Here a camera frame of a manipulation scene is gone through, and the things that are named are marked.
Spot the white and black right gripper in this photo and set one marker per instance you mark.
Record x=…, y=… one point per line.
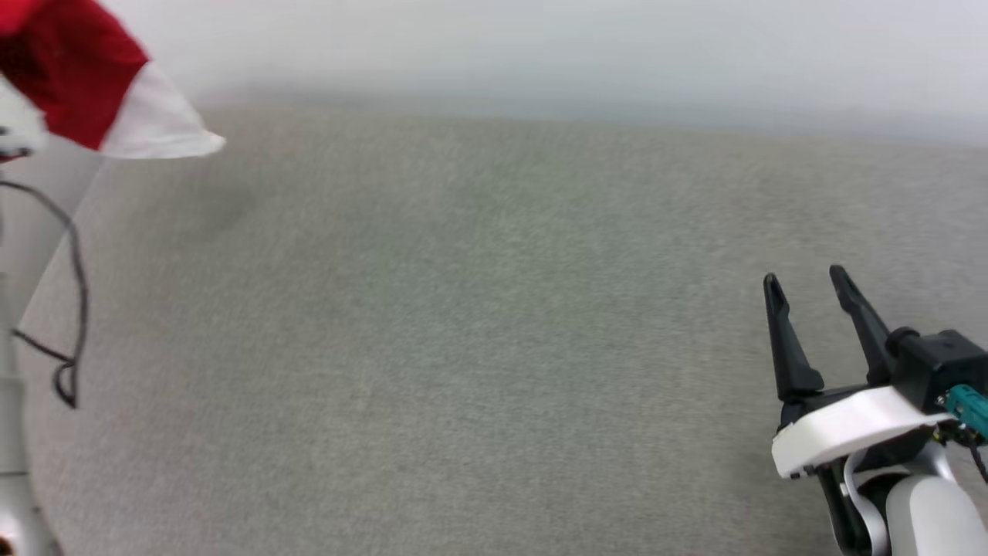
x=841, y=428

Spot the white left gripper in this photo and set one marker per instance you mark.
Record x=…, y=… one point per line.
x=17, y=116

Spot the red and white garment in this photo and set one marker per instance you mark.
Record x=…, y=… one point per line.
x=77, y=69

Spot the white and grey right robot arm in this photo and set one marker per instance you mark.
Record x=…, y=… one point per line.
x=926, y=513

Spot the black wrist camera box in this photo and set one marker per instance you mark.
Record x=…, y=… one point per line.
x=938, y=359

